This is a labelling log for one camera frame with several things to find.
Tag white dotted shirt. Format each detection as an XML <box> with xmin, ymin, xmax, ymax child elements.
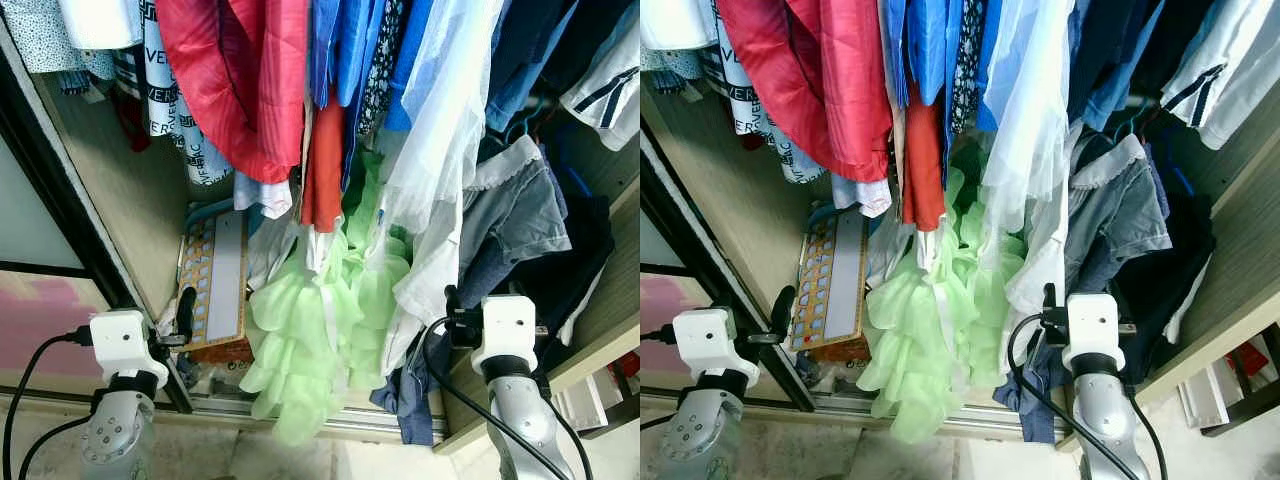
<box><xmin>640</xmin><ymin>44</ymin><xmax>714</xmax><ymax>97</ymax></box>
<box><xmin>0</xmin><ymin>0</ymin><xmax>117</xmax><ymax>79</ymax></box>

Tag blue denim garment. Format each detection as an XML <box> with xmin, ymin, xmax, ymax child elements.
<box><xmin>992</xmin><ymin>344</ymin><xmax>1072</xmax><ymax>447</ymax></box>
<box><xmin>369</xmin><ymin>340</ymin><xmax>447</xmax><ymax>447</ymax></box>

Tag black sliding door frame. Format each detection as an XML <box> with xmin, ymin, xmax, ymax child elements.
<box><xmin>0</xmin><ymin>45</ymin><xmax>194</xmax><ymax>414</ymax></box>
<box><xmin>640</xmin><ymin>128</ymin><xmax>817</xmax><ymax>414</ymax></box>

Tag white garment with navy stripe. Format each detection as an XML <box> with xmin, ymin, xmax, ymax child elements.
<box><xmin>1159</xmin><ymin>0</ymin><xmax>1280</xmax><ymax>153</ymax></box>
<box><xmin>559</xmin><ymin>32</ymin><xmax>640</xmax><ymax>153</ymax></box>

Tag light green ruffled dress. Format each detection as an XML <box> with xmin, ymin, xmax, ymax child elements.
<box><xmin>856</xmin><ymin>138</ymin><xmax>1032</xmax><ymax>447</ymax></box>
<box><xmin>239</xmin><ymin>148</ymin><xmax>417</xmax><ymax>447</ymax></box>

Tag blue hanging shirt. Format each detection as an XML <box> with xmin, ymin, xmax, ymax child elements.
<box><xmin>879</xmin><ymin>0</ymin><xmax>1002</xmax><ymax>133</ymax></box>
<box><xmin>309</xmin><ymin>0</ymin><xmax>442</xmax><ymax>133</ymax></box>

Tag red hanging jacket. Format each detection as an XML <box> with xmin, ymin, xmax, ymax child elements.
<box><xmin>714</xmin><ymin>0</ymin><xmax>895</xmax><ymax>185</ymax></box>
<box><xmin>155</xmin><ymin>0</ymin><xmax>312</xmax><ymax>187</ymax></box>

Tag plain white garment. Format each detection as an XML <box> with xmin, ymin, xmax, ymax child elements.
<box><xmin>640</xmin><ymin>0</ymin><xmax>720</xmax><ymax>52</ymax></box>
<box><xmin>57</xmin><ymin>0</ymin><xmax>144</xmax><ymax>52</ymax></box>

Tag white sheer garment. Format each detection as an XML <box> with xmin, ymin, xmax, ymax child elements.
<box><xmin>378</xmin><ymin>0</ymin><xmax>507</xmax><ymax>377</ymax></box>
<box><xmin>979</xmin><ymin>0</ymin><xmax>1077</xmax><ymax>377</ymax></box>

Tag black white lettered garment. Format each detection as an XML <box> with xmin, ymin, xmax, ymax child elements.
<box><xmin>699</xmin><ymin>28</ymin><xmax>827</xmax><ymax>187</ymax></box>
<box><xmin>110</xmin><ymin>18</ymin><xmax>237</xmax><ymax>188</ymax></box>

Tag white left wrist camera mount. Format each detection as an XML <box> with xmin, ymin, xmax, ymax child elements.
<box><xmin>88</xmin><ymin>308</ymin><xmax>172</xmax><ymax>391</ymax></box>
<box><xmin>671</xmin><ymin>307</ymin><xmax>747</xmax><ymax>387</ymax></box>

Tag grey shorts with lace waist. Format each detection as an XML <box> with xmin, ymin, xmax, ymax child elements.
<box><xmin>458</xmin><ymin>134</ymin><xmax>574</xmax><ymax>283</ymax></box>
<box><xmin>1061</xmin><ymin>134</ymin><xmax>1174</xmax><ymax>297</ymax></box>

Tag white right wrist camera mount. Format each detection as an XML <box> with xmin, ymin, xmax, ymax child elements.
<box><xmin>470</xmin><ymin>294</ymin><xmax>542</xmax><ymax>377</ymax></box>
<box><xmin>1059</xmin><ymin>292</ymin><xmax>1127</xmax><ymax>374</ymax></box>

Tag black dotted hanging garment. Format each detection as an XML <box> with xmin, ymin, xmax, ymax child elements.
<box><xmin>944</xmin><ymin>0</ymin><xmax>987</xmax><ymax>138</ymax></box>
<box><xmin>354</xmin><ymin>0</ymin><xmax>407</xmax><ymax>138</ymax></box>

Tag white garment with pink hem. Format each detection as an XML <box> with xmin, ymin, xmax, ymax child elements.
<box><xmin>829</xmin><ymin>171</ymin><xmax>894</xmax><ymax>220</ymax></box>
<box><xmin>232</xmin><ymin>170</ymin><xmax>297</xmax><ymax>220</ymax></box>

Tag wooden wardrobe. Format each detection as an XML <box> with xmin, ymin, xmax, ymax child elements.
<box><xmin>640</xmin><ymin>0</ymin><xmax>1280</xmax><ymax>453</ymax></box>
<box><xmin>0</xmin><ymin>0</ymin><xmax>640</xmax><ymax>453</ymax></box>

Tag white flat box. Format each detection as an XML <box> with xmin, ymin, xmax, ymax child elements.
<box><xmin>549</xmin><ymin>368</ymin><xmax>622</xmax><ymax>432</ymax></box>
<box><xmin>1177</xmin><ymin>354</ymin><xmax>1247</xmax><ymax>430</ymax></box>

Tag navy hanging garment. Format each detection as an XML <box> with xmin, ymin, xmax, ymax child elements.
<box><xmin>1064</xmin><ymin>0</ymin><xmax>1222</xmax><ymax>133</ymax></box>
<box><xmin>484</xmin><ymin>0</ymin><xmax>640</xmax><ymax>133</ymax></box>

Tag dark navy garment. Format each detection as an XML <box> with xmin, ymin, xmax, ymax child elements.
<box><xmin>498</xmin><ymin>120</ymin><xmax>617</xmax><ymax>348</ymax></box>
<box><xmin>1108</xmin><ymin>128</ymin><xmax>1220</xmax><ymax>358</ymax></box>

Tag orange-red hanging garment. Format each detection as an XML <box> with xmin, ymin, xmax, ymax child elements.
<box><xmin>899</xmin><ymin>84</ymin><xmax>947</xmax><ymax>234</ymax></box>
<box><xmin>299</xmin><ymin>88</ymin><xmax>347</xmax><ymax>234</ymax></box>

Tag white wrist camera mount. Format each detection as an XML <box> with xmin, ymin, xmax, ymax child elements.
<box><xmin>88</xmin><ymin>308</ymin><xmax>172</xmax><ymax>391</ymax></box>
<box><xmin>1059</xmin><ymin>292</ymin><xmax>1127</xmax><ymax>374</ymax></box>
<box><xmin>470</xmin><ymin>294</ymin><xmax>542</xmax><ymax>377</ymax></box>
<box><xmin>671</xmin><ymin>307</ymin><xmax>747</xmax><ymax>387</ymax></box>

